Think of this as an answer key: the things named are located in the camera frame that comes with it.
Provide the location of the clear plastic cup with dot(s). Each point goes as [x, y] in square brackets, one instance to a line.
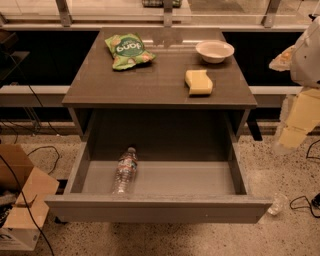
[278, 205]

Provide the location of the yellow sponge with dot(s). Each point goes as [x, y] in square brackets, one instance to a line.
[198, 82]

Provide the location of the white bowl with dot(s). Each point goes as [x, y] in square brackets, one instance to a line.
[214, 51]

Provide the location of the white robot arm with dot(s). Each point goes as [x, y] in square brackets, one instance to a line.
[302, 60]

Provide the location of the metal window railing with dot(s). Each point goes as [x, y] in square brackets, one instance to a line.
[228, 15]

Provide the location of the open grey top drawer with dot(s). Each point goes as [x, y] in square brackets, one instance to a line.
[188, 171]

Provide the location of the cardboard box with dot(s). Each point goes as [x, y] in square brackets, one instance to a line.
[23, 190]

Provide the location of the clear plastic water bottle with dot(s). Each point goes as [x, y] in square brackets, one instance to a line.
[125, 172]

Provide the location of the green chip bag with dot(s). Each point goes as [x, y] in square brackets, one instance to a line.
[128, 50]

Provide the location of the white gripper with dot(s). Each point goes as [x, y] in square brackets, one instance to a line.
[307, 61]

